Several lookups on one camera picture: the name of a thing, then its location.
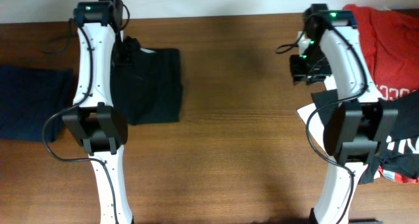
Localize black shorts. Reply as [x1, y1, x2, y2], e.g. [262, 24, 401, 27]
[111, 46, 183, 126]

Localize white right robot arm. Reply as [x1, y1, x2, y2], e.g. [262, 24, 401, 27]
[290, 4, 398, 223]

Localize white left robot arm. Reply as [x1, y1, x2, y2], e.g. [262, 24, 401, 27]
[63, 0, 134, 223]

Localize white garment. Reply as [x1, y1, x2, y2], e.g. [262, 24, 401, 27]
[297, 76, 337, 151]

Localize red shirt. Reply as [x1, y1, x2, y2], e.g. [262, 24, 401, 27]
[344, 4, 418, 100]

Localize folded navy blue garment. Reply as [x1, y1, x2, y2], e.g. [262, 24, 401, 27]
[1, 65, 73, 142]

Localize black printed garment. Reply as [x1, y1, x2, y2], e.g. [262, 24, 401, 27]
[310, 89, 419, 185]

